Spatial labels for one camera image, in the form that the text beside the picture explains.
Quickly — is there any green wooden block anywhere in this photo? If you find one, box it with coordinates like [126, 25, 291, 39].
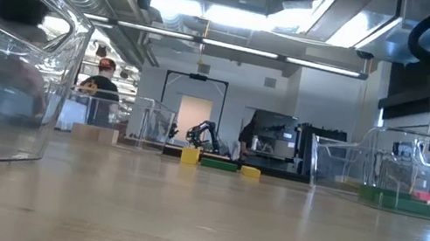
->
[357, 183, 420, 210]
[376, 193, 430, 218]
[199, 156, 239, 174]

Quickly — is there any person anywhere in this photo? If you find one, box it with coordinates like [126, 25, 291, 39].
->
[0, 0, 66, 134]
[72, 53, 128, 130]
[234, 109, 262, 163]

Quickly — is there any yellow wooden cube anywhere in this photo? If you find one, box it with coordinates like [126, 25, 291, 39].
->
[179, 146, 201, 166]

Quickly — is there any flat yellow wooden block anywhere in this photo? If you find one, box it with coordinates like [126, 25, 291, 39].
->
[239, 164, 262, 180]

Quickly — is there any grey equipment cabinet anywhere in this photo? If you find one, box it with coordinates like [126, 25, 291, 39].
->
[245, 108, 302, 173]

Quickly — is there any long ceiling light strip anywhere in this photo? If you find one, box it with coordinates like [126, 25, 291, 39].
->
[80, 11, 371, 80]

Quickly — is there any black equipment rack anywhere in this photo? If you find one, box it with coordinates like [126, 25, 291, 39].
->
[292, 121, 350, 182]

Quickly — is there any black gantry frame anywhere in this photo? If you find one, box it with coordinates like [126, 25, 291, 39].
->
[153, 67, 231, 154]

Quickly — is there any grey wall vent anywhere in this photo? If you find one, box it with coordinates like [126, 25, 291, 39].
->
[263, 75, 278, 90]
[196, 62, 212, 76]

